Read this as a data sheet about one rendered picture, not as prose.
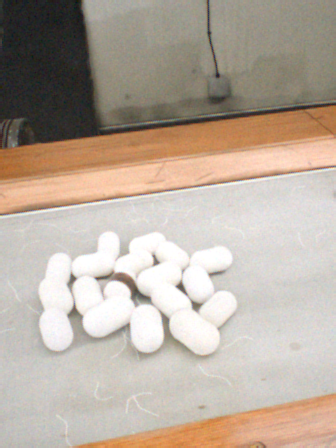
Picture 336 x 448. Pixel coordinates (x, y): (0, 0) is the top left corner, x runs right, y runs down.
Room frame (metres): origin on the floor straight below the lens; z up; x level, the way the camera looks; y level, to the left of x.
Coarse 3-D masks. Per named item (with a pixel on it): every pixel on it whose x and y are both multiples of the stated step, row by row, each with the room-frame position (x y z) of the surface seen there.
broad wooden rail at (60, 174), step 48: (48, 144) 0.60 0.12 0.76; (96, 144) 0.59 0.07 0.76; (144, 144) 0.58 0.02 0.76; (192, 144) 0.57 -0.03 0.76; (240, 144) 0.56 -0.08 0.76; (288, 144) 0.56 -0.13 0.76; (0, 192) 0.50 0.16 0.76; (48, 192) 0.51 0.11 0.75; (96, 192) 0.51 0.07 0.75; (144, 192) 0.51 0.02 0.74
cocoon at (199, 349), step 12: (180, 312) 0.30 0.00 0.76; (192, 312) 0.30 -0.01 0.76; (180, 324) 0.29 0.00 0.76; (192, 324) 0.29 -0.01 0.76; (204, 324) 0.28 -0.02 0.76; (180, 336) 0.29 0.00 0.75; (192, 336) 0.28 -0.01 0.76; (204, 336) 0.28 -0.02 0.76; (216, 336) 0.28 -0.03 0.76; (192, 348) 0.28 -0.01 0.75; (204, 348) 0.27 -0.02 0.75
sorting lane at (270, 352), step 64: (192, 192) 0.51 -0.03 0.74; (256, 192) 0.50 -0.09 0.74; (320, 192) 0.49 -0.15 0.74; (0, 256) 0.42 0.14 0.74; (256, 256) 0.39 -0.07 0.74; (320, 256) 0.38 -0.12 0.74; (0, 320) 0.33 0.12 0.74; (256, 320) 0.31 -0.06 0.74; (320, 320) 0.30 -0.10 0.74; (0, 384) 0.27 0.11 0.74; (64, 384) 0.26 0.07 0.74; (128, 384) 0.26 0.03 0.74; (192, 384) 0.25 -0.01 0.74; (256, 384) 0.25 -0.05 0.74; (320, 384) 0.25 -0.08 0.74
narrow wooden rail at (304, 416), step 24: (264, 408) 0.21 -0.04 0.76; (288, 408) 0.21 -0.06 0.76; (312, 408) 0.21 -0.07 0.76; (144, 432) 0.20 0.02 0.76; (168, 432) 0.20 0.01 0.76; (192, 432) 0.20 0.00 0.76; (216, 432) 0.20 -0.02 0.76; (240, 432) 0.20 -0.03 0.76; (264, 432) 0.20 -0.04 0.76; (288, 432) 0.19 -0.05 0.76; (312, 432) 0.19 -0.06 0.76
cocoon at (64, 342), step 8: (48, 312) 0.31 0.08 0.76; (56, 312) 0.31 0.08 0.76; (64, 312) 0.31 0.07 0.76; (40, 320) 0.31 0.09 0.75; (48, 320) 0.30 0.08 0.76; (56, 320) 0.30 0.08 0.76; (64, 320) 0.30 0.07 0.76; (40, 328) 0.30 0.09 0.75; (48, 328) 0.29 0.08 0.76; (56, 328) 0.29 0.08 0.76; (64, 328) 0.29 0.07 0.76; (48, 336) 0.29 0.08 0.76; (56, 336) 0.29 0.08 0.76; (64, 336) 0.29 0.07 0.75; (72, 336) 0.30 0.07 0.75; (48, 344) 0.29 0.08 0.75; (56, 344) 0.29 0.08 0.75; (64, 344) 0.29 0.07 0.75
